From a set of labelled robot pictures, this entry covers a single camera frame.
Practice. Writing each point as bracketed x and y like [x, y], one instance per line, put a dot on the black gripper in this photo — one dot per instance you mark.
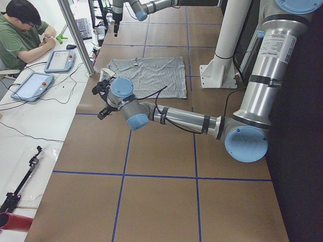
[116, 20]
[105, 112]

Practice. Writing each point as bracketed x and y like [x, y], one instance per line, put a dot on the navy white striped polo shirt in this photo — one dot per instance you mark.
[149, 75]

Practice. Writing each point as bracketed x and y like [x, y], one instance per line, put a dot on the black keyboard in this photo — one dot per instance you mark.
[84, 28]

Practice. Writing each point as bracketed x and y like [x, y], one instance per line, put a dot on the black computer mouse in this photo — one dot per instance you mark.
[70, 47]

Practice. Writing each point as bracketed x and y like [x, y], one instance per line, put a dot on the green plastic clamp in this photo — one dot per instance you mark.
[60, 38]

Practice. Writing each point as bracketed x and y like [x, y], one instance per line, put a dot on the far teach pendant tablet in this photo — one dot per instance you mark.
[60, 61]

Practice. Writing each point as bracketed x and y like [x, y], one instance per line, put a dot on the teach pendant tablet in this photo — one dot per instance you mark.
[60, 61]
[33, 87]

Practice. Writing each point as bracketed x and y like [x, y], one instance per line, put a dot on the near teach pendant tablet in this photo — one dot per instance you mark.
[33, 87]

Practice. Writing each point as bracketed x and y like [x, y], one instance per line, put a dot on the person in green shirt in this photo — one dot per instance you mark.
[24, 36]

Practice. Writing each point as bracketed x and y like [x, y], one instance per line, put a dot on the red cylinder tube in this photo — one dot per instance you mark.
[15, 222]

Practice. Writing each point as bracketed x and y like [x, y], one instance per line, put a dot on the aluminium frame post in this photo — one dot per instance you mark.
[71, 23]

